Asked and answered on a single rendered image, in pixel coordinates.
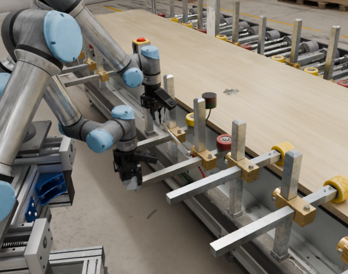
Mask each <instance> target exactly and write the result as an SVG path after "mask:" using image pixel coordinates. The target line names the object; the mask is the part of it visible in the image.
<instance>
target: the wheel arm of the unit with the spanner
mask: <svg viewBox="0 0 348 274"><path fill-rule="evenodd" d="M210 152H211V153H212V154H213V155H215V156H216V157H217V159H219V158H223V157H225V156H226V155H227V154H228V153H229V152H231V150H228V151H224V150H221V149H219V148H218V149H216V150H213V151H210ZM201 165H202V159H201V158H200V157H199V156H197V157H194V158H191V159H189V160H186V161H183V162H181V163H178V164H176V165H172V166H170V167H167V168H165V169H162V170H159V171H157V172H154V173H151V174H149V175H146V176H143V177H142V185H141V189H142V188H144V187H147V186H149V185H152V184H154V183H157V182H160V181H162V180H165V179H167V178H170V177H173V176H175V175H178V174H180V173H183V172H185V171H188V170H191V169H194V168H196V167H199V166H201Z"/></svg>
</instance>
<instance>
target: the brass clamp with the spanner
mask: <svg viewBox="0 0 348 274"><path fill-rule="evenodd" d="M190 150H192V152H193V156H194V157H197V156H199V157H200V158H201V159H202V167H203V168H204V169H206V170H207V171H209V170H211V169H214V168H216V167H217V157H216V156H215V155H213V154H212V153H211V152H209V151H208V150H207V149H206V150H204V151H202V152H198V151H197V150H195V145H193V146H192V147H191V149H190ZM209 154H211V155H212V157H213V158H212V159H208V155H209Z"/></svg>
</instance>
